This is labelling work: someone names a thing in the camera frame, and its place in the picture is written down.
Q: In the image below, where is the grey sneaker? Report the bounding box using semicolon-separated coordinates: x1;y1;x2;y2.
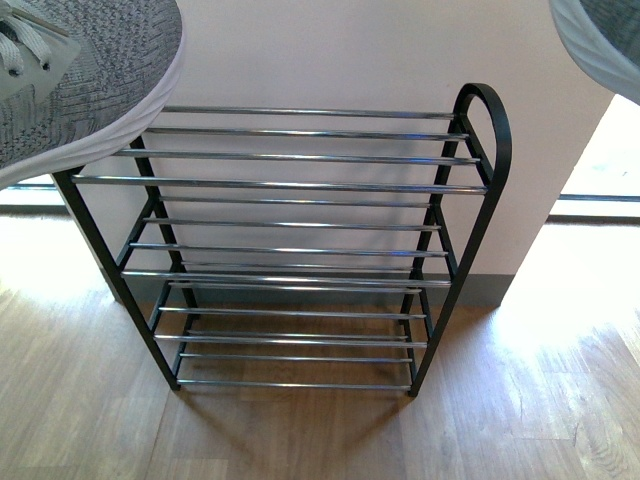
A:
1;1;185;187
549;0;639;103

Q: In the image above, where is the black metal shoe rack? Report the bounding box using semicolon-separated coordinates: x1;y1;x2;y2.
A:
54;83;512;396

